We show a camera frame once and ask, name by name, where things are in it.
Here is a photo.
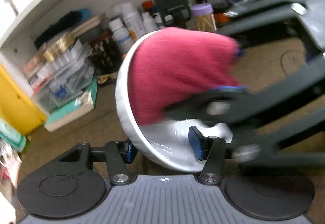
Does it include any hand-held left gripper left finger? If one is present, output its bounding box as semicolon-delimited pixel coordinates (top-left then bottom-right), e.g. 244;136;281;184
59;140;139;185

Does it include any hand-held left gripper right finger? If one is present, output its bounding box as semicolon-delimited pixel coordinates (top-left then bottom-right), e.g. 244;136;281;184
188;126;233;185

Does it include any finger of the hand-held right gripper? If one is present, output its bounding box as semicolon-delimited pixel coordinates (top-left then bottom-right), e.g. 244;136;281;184
220;0;308;57
162;62;325;166

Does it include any white ribbed bowl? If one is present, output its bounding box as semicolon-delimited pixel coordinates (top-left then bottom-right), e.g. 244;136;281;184
115;30;234;172

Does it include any pink towel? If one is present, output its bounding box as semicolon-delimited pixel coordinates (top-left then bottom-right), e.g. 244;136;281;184
128;27;245;125

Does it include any orange jar black lid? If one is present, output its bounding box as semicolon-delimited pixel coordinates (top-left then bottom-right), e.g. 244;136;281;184
213;12;228;26

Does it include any purple-lid toothpick jar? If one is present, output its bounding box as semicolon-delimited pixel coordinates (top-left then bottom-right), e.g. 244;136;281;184
190;3;217;33

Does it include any teal and white box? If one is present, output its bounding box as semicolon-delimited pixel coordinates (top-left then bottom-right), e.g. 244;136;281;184
44;74;98;133

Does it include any clear plastic storage box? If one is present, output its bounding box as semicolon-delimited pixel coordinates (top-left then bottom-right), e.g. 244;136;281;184
30;39;95;110

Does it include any black box gold lettering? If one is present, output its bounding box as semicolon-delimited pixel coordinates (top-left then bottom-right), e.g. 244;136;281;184
90;39;107;72
103;34;120;72

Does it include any small white bottle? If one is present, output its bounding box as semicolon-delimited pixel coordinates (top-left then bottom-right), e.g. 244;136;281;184
141;12;159;34

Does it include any white medicine bottle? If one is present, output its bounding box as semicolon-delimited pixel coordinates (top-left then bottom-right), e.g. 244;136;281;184
109;18;134;54

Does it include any green packet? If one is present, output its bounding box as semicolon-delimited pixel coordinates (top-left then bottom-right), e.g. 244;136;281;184
0;117;27;153

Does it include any white spray can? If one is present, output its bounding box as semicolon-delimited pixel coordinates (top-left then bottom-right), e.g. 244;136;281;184
120;3;145;39

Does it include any yellow box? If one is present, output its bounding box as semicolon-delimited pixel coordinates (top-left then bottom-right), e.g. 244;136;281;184
0;64;47;135

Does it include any gold tin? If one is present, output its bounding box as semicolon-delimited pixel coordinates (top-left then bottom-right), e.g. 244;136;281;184
42;32;75;62

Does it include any beige case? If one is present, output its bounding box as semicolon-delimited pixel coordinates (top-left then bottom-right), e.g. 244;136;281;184
71;14;102;37

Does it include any black brush blue handle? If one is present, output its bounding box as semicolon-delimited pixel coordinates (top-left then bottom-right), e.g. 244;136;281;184
34;9;92;48

